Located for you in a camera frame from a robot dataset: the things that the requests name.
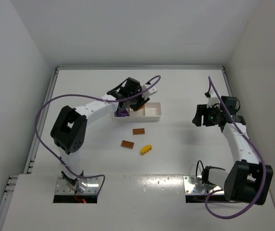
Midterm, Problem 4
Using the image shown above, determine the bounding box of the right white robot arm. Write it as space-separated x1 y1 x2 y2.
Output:
192 91 273 205

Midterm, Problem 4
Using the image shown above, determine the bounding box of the purple lego brick front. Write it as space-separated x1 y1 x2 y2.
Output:
114 109 129 117

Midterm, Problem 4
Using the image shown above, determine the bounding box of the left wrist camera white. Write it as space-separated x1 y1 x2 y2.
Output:
142 84 157 99

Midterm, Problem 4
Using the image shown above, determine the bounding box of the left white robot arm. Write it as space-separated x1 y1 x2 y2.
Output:
50 77 151 186

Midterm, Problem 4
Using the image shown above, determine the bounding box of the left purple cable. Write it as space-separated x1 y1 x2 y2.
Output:
35 75 162 193

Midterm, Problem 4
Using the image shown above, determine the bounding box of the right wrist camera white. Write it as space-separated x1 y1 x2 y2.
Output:
205 90 220 108

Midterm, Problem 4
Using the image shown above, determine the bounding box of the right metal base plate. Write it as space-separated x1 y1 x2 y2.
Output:
183 175 227 203

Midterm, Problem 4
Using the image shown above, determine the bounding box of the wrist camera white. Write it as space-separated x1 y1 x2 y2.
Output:
205 90 220 108
142 84 157 99

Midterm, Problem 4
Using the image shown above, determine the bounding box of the white three-compartment tray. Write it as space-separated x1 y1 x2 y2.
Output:
112 102 162 123

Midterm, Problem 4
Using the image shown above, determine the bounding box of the yellow lego brick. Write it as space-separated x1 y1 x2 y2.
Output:
141 144 152 155

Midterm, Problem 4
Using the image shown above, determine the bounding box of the metal base plate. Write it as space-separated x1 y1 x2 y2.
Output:
183 175 227 203
53 177 100 204

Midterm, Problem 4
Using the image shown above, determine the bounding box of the brown flat lego brick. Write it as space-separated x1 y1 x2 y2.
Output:
133 128 145 135
121 140 134 149

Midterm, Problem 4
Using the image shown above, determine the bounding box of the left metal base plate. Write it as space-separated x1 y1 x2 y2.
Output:
53 177 100 204

